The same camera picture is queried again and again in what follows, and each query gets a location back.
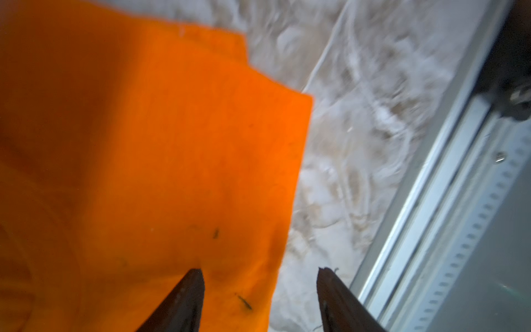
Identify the aluminium mounting rail frame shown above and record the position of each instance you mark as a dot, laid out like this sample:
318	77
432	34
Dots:
455	184

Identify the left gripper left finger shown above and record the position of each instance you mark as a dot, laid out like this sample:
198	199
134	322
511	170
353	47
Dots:
181	310

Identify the orange t-shirt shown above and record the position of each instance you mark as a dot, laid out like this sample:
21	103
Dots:
133	150

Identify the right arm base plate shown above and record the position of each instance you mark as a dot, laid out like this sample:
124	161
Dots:
504	80

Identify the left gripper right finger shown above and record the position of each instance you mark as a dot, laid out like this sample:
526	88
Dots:
340	309

